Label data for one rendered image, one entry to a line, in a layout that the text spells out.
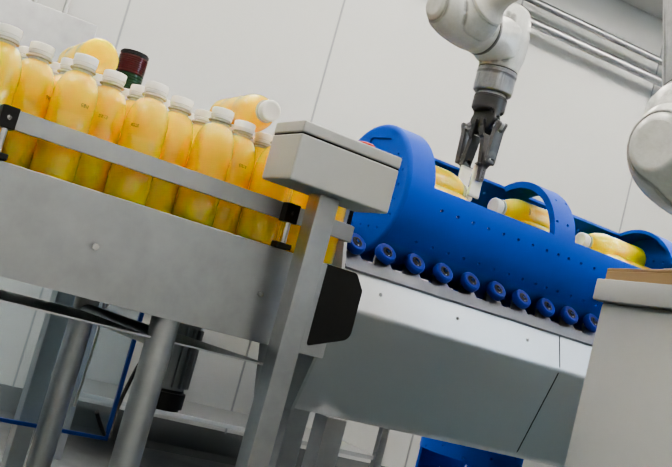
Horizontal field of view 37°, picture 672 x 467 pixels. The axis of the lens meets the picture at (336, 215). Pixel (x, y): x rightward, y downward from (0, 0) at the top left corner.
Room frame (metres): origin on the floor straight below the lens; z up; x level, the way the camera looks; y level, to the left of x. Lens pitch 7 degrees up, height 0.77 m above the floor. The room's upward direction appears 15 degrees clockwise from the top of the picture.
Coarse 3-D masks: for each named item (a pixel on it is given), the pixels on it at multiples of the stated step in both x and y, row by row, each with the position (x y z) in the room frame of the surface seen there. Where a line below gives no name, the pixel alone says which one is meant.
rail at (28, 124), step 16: (16, 128) 1.50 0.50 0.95; (32, 128) 1.51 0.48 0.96; (48, 128) 1.52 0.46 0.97; (64, 128) 1.53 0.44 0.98; (64, 144) 1.54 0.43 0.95; (80, 144) 1.55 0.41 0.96; (96, 144) 1.56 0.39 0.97; (112, 144) 1.57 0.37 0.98; (112, 160) 1.58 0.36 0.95; (128, 160) 1.59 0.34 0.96; (144, 160) 1.60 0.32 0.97; (160, 160) 1.62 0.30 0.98; (160, 176) 1.62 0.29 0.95; (176, 176) 1.64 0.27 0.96; (192, 176) 1.65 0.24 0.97; (208, 176) 1.66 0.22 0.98; (208, 192) 1.67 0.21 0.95; (224, 192) 1.68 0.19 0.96; (240, 192) 1.70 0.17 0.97; (256, 208) 1.72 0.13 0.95; (272, 208) 1.73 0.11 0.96; (336, 224) 1.80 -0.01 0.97
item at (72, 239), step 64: (0, 192) 1.48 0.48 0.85; (64, 192) 1.53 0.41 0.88; (0, 256) 1.49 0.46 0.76; (64, 256) 1.54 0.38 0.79; (128, 256) 1.59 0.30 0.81; (192, 256) 1.65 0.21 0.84; (256, 256) 1.70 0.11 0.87; (128, 320) 1.78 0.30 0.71; (192, 320) 1.66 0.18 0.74; (256, 320) 1.72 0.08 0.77; (320, 320) 1.78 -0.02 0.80; (64, 384) 1.99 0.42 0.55; (128, 448) 1.65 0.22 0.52
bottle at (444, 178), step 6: (438, 168) 2.12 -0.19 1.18; (438, 174) 2.11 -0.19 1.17; (444, 174) 2.12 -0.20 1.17; (450, 174) 2.13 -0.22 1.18; (438, 180) 2.11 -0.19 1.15; (444, 180) 2.12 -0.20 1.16; (450, 180) 2.13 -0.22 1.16; (456, 180) 2.14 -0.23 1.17; (444, 186) 2.12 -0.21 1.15; (450, 186) 2.13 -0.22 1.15; (456, 186) 2.14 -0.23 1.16; (462, 186) 2.15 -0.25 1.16; (462, 192) 2.16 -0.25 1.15
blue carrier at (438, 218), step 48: (384, 144) 2.05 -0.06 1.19; (432, 192) 1.98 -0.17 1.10; (480, 192) 2.33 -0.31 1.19; (528, 192) 2.30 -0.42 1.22; (384, 240) 1.99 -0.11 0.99; (432, 240) 2.02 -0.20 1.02; (480, 240) 2.06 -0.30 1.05; (528, 240) 2.12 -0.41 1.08; (624, 240) 2.55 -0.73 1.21; (480, 288) 2.18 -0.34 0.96; (528, 288) 2.19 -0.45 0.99; (576, 288) 2.23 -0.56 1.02
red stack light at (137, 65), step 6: (120, 54) 2.13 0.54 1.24; (126, 54) 2.12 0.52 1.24; (132, 54) 2.12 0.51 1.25; (120, 60) 2.13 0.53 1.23; (126, 60) 2.12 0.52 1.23; (132, 60) 2.12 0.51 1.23; (138, 60) 2.12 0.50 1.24; (144, 60) 2.13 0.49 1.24; (120, 66) 2.12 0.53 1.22; (126, 66) 2.12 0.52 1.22; (132, 66) 2.12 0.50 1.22; (138, 66) 2.13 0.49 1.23; (144, 66) 2.14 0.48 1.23; (132, 72) 2.12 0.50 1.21; (138, 72) 2.13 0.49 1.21; (144, 72) 2.15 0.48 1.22
